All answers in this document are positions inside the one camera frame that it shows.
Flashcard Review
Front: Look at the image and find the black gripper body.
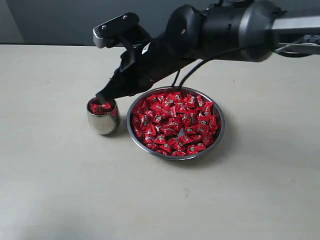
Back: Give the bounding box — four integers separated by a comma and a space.
106, 32, 199, 98

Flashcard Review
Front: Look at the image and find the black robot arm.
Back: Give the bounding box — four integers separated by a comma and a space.
93, 0, 320, 103

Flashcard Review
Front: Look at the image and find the stainless steel cup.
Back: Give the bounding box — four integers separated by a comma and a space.
86, 97, 121, 136

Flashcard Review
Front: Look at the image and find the stainless steel bowl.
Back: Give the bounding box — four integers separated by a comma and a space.
126, 86, 226, 161

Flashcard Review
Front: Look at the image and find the pile of red wrapped candies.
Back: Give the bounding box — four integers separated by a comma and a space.
131, 90, 221, 157

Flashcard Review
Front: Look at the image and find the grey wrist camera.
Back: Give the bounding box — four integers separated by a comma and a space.
92, 12, 152, 49

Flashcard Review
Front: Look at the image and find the black cable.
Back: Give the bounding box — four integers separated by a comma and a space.
172, 44, 253, 92

